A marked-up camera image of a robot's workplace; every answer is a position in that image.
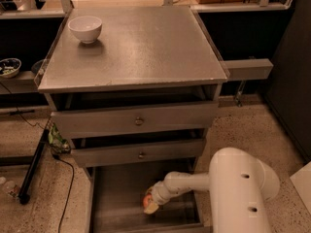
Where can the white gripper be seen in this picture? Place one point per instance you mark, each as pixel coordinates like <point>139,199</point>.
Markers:
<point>157,195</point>

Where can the red apple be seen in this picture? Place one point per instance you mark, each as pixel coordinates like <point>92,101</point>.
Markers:
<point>147,200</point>

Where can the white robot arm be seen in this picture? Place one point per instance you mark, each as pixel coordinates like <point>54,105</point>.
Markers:
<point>238,184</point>

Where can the bottom open grey drawer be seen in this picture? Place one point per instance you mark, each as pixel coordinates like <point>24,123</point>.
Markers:
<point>117,200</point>

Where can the middle grey drawer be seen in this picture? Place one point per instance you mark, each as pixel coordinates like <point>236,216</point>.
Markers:
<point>105,156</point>

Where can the top grey drawer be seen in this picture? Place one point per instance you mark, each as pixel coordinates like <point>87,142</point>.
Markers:
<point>134,120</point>

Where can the grey drawer cabinet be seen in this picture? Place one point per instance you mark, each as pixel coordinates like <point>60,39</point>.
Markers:
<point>143,56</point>

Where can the green snack bag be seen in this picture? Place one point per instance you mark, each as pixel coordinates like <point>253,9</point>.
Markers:
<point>57,142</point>

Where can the black metal leg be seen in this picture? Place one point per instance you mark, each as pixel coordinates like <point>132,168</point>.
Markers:
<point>23,195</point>

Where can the white board on floor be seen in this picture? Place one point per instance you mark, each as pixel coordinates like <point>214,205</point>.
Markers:
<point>302,184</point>

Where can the grey side shelf left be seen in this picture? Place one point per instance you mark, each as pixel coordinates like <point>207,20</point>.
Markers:
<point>23,82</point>

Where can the white ceramic bowl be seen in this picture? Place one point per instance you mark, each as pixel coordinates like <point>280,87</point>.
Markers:
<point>86,29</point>

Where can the patterned bowl on shelf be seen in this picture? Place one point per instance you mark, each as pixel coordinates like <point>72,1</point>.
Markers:
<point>9,67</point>

